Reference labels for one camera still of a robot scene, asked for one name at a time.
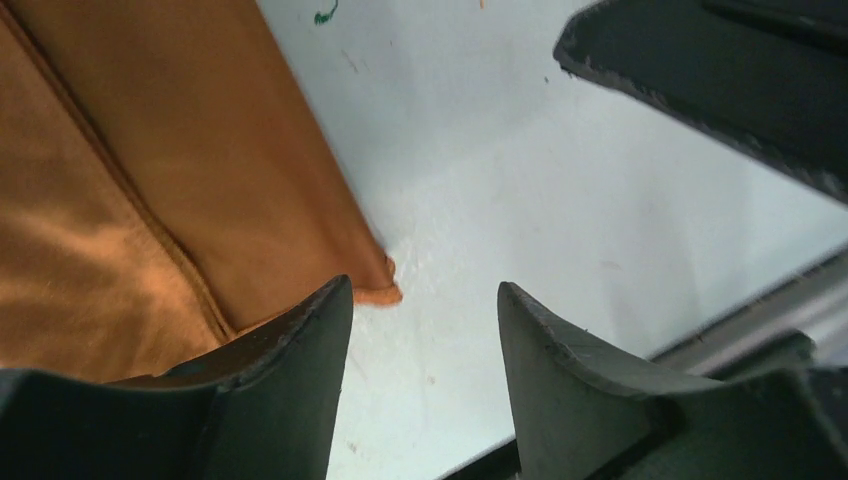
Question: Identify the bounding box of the orange cloth napkin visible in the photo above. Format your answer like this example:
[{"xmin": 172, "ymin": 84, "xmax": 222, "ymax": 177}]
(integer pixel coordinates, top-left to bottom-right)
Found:
[{"xmin": 1, "ymin": 1, "xmax": 402, "ymax": 383}]

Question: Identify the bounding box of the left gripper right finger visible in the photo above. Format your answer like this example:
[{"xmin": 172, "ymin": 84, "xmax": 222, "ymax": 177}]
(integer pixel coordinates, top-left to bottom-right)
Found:
[{"xmin": 497, "ymin": 282, "xmax": 847, "ymax": 479}]

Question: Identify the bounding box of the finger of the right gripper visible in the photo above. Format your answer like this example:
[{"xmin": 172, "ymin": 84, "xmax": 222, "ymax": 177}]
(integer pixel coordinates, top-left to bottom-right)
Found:
[{"xmin": 553, "ymin": 0, "xmax": 847, "ymax": 202}]

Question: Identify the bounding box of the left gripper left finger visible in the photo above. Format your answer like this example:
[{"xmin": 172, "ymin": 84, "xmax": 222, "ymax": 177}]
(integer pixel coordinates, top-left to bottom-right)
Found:
[{"xmin": 1, "ymin": 276, "xmax": 353, "ymax": 479}]

